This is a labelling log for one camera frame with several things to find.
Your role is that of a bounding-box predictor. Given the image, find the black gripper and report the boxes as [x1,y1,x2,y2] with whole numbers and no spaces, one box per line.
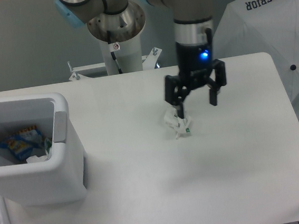
[164,42,227,119]

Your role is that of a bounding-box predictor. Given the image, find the white green wrapper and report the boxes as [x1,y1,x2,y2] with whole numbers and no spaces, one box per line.
[164,107,192,139]

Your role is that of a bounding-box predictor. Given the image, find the white tissue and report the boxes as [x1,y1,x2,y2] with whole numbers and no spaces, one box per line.
[26,155,48,163]

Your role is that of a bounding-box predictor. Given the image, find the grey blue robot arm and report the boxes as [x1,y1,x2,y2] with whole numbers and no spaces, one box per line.
[54,0,227,119]

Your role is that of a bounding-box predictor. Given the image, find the white trash can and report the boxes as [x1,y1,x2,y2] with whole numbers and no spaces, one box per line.
[0,92,87,206]

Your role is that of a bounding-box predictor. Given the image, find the white superior umbrella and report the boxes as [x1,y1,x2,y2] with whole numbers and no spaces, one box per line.
[213,0,299,100]

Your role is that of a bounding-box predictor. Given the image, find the blue snack wrapper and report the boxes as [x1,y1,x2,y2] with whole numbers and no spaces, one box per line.
[0,125,53,161]

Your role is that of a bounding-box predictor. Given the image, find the white metal base frame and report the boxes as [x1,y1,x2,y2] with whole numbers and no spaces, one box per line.
[67,47,163,81]

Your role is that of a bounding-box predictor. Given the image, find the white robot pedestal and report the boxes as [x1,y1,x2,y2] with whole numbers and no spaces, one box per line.
[98,35,143,76]

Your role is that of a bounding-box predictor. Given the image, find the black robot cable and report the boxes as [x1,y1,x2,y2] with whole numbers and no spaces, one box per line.
[105,29,124,75]

